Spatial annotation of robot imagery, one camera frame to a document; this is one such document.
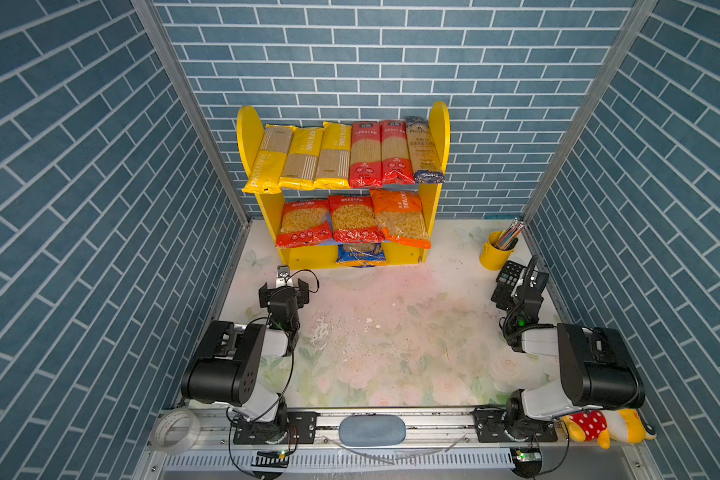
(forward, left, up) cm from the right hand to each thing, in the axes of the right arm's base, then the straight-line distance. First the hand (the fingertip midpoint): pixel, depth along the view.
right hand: (515, 283), depth 93 cm
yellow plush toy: (-37, -17, -2) cm, 41 cm away
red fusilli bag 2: (+13, +52, +12) cm, 55 cm away
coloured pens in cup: (+15, +1, +5) cm, 16 cm away
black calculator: (+5, 0, -6) cm, 8 cm away
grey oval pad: (-42, +42, -4) cm, 60 cm away
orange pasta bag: (+16, +36, +11) cm, 41 cm away
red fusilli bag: (+10, +68, +13) cm, 69 cm away
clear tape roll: (-46, +93, -3) cm, 104 cm away
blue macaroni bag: (+9, +50, 0) cm, 51 cm away
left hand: (-6, +73, +2) cm, 73 cm away
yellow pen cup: (+12, +4, -3) cm, 13 cm away
